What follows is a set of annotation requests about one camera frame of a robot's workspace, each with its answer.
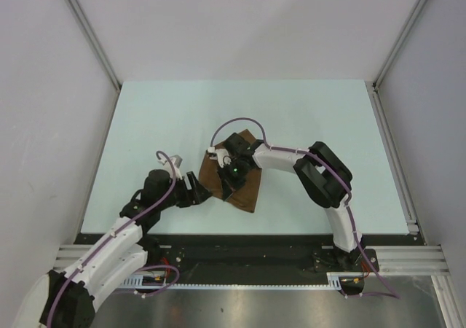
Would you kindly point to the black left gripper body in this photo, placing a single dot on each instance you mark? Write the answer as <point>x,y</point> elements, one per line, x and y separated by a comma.
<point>180,196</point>

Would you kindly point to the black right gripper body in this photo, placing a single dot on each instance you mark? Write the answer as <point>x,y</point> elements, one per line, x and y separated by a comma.
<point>234,173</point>

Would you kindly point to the brown cloth napkin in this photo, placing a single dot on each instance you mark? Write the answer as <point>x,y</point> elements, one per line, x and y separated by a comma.
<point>244,199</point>

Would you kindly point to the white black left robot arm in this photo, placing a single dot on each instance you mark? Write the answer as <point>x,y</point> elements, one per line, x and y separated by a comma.
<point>72,297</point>

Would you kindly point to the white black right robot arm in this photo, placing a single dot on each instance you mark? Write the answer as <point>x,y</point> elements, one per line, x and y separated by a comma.
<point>323,175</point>

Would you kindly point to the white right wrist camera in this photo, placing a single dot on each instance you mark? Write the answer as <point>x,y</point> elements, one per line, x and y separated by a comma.
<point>221,156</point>

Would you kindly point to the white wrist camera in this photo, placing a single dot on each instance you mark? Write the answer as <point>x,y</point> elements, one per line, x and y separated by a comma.
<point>172,165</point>
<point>221,156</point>

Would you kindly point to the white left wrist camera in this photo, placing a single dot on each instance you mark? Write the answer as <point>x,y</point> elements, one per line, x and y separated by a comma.
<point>172,165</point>

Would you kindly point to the white slotted cable duct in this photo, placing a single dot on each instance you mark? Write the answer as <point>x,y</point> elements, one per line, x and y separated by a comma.
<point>281,279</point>

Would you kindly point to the aluminium frame post right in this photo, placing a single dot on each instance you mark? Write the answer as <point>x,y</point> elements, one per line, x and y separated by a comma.
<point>402,37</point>

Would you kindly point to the aluminium frame post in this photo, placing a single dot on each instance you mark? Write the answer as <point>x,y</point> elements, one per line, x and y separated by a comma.
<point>93,41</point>
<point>402,37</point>

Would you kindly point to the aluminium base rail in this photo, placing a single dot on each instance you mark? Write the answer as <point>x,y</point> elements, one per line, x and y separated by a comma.
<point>393,260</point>

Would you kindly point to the aluminium frame post left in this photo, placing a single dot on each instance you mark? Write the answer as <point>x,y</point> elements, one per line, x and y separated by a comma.
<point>93,41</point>

